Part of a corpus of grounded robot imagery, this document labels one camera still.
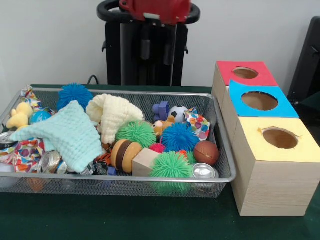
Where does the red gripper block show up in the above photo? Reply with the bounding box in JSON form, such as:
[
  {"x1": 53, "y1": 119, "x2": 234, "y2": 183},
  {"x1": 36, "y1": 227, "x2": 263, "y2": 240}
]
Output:
[{"x1": 119, "y1": 0, "x2": 192, "y2": 66}]

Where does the cream knit cloth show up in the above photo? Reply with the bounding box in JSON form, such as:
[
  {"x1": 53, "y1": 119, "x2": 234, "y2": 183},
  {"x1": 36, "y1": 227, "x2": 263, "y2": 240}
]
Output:
[{"x1": 85, "y1": 94, "x2": 145, "y2": 145}]

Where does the blue spiky rubber ball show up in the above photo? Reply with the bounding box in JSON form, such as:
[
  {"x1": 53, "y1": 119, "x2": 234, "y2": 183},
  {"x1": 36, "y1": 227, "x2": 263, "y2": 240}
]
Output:
[
  {"x1": 56, "y1": 83, "x2": 94, "y2": 111},
  {"x1": 159, "y1": 122, "x2": 200, "y2": 153}
]

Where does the mint green knit cloth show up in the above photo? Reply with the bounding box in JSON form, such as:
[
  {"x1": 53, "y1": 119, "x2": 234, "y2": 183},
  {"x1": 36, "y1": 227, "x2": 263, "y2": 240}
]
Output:
[{"x1": 9, "y1": 100, "x2": 105, "y2": 174}]

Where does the shallow clear mesh bin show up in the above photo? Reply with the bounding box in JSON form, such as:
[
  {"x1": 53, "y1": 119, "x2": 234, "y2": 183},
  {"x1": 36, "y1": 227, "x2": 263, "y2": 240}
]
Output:
[{"x1": 0, "y1": 87, "x2": 237, "y2": 199}]

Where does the wooden box with three holes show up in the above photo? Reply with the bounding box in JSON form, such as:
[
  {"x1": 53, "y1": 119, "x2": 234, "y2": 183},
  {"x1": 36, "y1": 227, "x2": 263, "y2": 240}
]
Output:
[{"x1": 211, "y1": 60, "x2": 320, "y2": 217}]

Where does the small black white soccer ball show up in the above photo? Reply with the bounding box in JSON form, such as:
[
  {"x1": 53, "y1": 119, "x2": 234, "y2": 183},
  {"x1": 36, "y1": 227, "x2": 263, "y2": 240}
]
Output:
[{"x1": 167, "y1": 105, "x2": 189, "y2": 123}]

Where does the small brown teddy bear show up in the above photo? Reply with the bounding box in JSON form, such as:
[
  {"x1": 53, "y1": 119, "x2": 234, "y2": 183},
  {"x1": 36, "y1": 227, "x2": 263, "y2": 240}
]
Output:
[{"x1": 151, "y1": 116, "x2": 176, "y2": 137}]

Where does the green spiky rubber ball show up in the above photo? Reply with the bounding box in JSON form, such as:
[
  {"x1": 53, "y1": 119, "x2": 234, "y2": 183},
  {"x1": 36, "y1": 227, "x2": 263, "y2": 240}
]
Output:
[
  {"x1": 115, "y1": 121, "x2": 157, "y2": 150},
  {"x1": 149, "y1": 151, "x2": 195, "y2": 179}
]

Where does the colourful dotted cloth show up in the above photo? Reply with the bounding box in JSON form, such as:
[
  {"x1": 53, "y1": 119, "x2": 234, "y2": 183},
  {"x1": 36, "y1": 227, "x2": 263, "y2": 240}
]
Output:
[{"x1": 184, "y1": 107, "x2": 211, "y2": 140}]

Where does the toy burger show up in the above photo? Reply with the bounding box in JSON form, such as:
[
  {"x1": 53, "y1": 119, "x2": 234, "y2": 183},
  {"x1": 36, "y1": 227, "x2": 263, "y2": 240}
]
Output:
[{"x1": 110, "y1": 139, "x2": 143, "y2": 174}]

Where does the large plain wooden block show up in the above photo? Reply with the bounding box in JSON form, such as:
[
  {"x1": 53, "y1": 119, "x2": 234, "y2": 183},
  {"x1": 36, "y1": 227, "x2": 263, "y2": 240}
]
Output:
[{"x1": 131, "y1": 147, "x2": 161, "y2": 177}]

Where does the small brown football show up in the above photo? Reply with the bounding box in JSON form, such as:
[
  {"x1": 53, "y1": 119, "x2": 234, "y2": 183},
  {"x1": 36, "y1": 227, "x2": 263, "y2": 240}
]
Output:
[{"x1": 193, "y1": 140, "x2": 220, "y2": 166}]

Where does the plain silver can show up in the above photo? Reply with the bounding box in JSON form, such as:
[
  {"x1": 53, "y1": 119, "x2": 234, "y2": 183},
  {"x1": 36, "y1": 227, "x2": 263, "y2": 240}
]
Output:
[{"x1": 192, "y1": 162, "x2": 220, "y2": 179}]

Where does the globe print ball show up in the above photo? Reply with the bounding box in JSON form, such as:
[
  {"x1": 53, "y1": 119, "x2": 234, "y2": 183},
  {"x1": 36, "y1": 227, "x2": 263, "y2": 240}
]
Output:
[{"x1": 29, "y1": 110, "x2": 53, "y2": 125}]

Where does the black upright panel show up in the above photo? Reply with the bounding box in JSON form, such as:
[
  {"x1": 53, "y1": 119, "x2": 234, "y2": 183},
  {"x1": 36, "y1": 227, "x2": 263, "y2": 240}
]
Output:
[{"x1": 286, "y1": 16, "x2": 320, "y2": 106}]

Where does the dark green tablecloth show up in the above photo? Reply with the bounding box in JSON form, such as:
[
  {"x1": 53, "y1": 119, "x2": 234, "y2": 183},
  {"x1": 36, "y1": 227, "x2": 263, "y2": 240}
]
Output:
[
  {"x1": 0, "y1": 84, "x2": 320, "y2": 240},
  {"x1": 294, "y1": 99, "x2": 320, "y2": 151}
]

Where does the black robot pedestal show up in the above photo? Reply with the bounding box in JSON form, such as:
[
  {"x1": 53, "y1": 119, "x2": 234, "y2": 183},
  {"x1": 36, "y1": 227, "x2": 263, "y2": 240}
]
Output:
[{"x1": 96, "y1": 0, "x2": 201, "y2": 87}]

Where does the black cable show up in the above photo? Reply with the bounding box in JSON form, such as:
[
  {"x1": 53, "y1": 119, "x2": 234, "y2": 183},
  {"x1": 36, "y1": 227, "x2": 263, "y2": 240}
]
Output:
[{"x1": 86, "y1": 74, "x2": 101, "y2": 86}]

